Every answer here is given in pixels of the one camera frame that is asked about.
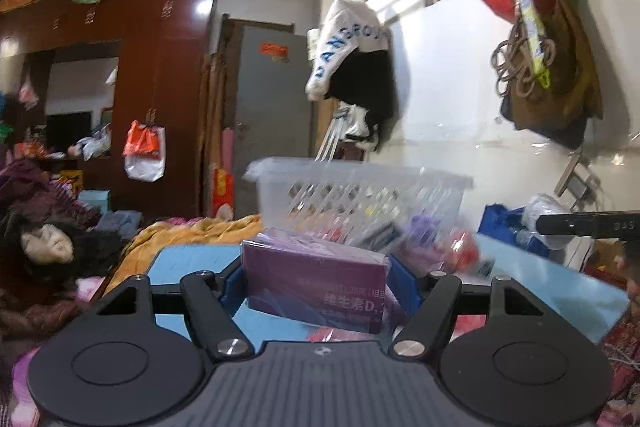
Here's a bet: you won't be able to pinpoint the maroon blanket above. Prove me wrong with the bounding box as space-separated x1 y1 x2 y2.
0 157 103 230

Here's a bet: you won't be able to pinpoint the purple plastic packet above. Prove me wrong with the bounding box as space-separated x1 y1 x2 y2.
406 214 445 254

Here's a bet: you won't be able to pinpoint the brown fur blanket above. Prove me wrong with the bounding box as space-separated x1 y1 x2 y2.
0 274 107 340

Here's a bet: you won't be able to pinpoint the red packet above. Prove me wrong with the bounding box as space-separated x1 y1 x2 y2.
440 231 482 279

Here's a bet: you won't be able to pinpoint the pink hanging bag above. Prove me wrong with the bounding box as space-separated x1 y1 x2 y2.
18 78 41 108

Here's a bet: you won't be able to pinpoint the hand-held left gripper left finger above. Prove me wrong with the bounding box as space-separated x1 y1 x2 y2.
94 256 255 362

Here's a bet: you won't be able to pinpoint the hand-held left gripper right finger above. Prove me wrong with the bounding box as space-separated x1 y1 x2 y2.
389 254 543 358

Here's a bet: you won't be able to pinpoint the brown wooden wardrobe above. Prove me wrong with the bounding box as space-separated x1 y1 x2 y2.
0 0 218 220

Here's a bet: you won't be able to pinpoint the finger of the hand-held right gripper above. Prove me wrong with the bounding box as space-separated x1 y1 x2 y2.
536 213 598 238

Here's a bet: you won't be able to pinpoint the red paper door sticker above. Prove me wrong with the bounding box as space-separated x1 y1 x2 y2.
259 42 291 62

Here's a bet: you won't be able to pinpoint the wooden boards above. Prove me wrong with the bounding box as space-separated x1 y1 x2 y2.
199 13 242 219

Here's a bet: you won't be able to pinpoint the pink packet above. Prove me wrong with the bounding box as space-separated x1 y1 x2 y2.
307 326 397 344

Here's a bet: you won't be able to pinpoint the metal wall bracket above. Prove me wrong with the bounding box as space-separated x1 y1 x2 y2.
554 153 602 211

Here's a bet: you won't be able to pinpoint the coiled rope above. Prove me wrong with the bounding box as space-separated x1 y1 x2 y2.
491 21 557 98

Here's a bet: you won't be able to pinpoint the doll head with black hair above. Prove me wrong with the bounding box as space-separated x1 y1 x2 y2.
0 211 125 290

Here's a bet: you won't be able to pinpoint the yellow blanket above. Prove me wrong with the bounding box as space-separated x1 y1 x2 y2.
106 214 264 290

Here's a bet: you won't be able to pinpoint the light blue box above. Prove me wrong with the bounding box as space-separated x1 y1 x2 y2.
76 189 113 214

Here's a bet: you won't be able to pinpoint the white printed jacket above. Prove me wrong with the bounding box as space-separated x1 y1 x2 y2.
305 0 392 104

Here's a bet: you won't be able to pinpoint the dark television screen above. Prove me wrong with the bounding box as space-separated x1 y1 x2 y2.
44 111 94 154

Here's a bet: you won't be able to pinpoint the clear plastic basket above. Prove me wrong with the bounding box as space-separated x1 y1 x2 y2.
243 157 473 254

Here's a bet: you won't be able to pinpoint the clear plastic bag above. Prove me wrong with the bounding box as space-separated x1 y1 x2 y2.
520 193 569 234

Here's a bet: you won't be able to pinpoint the orange white plastic bag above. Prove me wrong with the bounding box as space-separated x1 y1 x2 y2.
122 119 167 182

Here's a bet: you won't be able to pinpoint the blue woven bag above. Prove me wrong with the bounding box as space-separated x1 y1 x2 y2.
476 203 568 259

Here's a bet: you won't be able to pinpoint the brown cloth bag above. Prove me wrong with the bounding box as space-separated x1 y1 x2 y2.
499 0 604 150

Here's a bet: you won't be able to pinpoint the purple cardboard box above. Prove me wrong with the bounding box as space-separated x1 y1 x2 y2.
241 228 391 334

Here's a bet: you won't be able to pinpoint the black garment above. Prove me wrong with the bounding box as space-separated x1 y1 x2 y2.
326 51 399 154

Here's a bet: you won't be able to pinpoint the person's right hand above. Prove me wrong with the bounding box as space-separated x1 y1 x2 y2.
615 253 640 300

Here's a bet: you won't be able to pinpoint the pink roll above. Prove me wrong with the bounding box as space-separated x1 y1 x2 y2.
222 128 236 174

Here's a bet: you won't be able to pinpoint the grey door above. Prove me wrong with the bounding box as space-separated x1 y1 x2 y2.
234 24 315 219

